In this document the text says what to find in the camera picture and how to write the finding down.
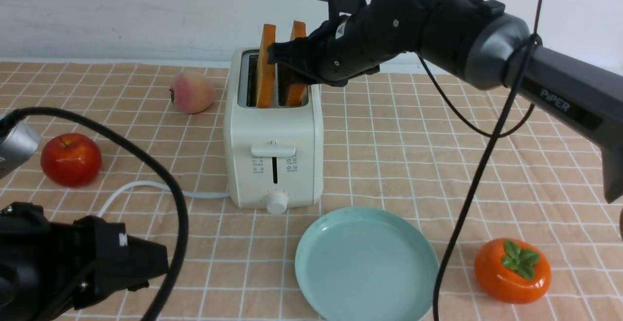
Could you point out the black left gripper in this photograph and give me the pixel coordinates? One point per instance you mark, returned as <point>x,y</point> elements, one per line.
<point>49,268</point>

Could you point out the orange persimmon with green leaf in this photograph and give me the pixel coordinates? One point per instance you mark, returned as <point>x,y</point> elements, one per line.
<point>512,271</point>

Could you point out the light teal plate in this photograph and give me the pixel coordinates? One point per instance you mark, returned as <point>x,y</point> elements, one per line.
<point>366,264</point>

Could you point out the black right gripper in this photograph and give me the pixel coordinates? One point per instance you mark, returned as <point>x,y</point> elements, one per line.
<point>371,36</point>

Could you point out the toasted bread slice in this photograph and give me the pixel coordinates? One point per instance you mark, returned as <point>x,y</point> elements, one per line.
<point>295,91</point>
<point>265,72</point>

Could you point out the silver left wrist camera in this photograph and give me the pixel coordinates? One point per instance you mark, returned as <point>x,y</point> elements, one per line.
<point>17,148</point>

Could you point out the pink peach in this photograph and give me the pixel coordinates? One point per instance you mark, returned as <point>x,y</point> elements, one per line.
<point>192,92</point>

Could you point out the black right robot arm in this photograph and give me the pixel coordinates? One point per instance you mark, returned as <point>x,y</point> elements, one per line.
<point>482,49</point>

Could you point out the white two-slot toaster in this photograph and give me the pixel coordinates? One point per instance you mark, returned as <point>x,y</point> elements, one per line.
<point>274,156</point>

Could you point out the red apple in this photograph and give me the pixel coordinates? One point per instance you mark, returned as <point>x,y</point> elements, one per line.
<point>71,160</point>

